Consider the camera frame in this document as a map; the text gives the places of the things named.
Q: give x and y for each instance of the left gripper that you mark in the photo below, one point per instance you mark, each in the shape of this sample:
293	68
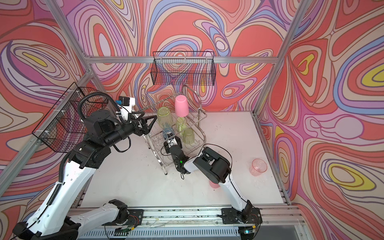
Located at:
144	130

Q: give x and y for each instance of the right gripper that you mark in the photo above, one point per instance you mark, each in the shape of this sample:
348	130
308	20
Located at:
166	147

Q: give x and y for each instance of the blue ceramic mug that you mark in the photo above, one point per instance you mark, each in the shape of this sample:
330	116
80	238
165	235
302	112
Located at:
168	132

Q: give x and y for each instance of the green transparent cup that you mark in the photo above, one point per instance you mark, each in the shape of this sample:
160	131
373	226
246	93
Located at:
165	119
188	136

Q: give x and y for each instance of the light green ceramic mug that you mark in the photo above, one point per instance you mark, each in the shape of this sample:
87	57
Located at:
181	124

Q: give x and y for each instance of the pink plastic cup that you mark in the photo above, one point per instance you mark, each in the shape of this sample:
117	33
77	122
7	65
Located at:
213	185
181	106

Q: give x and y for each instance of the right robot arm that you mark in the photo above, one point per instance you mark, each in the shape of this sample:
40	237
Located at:
218	170

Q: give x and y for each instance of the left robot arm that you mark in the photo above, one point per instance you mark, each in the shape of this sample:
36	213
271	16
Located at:
105	130

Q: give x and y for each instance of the steel two-tier dish rack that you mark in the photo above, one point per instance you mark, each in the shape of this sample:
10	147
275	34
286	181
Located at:
196	115

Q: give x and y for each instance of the clear pink glass cup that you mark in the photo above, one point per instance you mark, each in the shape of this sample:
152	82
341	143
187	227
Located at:
258	167

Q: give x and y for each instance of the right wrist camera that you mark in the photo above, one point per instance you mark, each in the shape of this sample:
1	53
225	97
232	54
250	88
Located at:
172	141

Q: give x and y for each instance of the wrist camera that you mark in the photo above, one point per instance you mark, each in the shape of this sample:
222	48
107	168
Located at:
172	141
126	105

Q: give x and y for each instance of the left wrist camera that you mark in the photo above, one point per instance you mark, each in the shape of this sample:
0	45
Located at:
126	105

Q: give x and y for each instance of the black wire basket back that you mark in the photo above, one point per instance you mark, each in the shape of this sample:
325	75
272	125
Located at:
176	68

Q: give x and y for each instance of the black wire basket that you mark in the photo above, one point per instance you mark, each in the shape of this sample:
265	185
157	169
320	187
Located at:
61	129
176	68

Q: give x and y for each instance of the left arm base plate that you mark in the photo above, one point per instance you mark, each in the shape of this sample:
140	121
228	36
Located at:
133	218

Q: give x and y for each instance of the black wire basket left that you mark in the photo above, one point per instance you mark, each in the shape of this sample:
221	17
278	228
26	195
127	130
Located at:
61	129

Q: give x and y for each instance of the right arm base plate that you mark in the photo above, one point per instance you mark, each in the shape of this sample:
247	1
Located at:
232	216

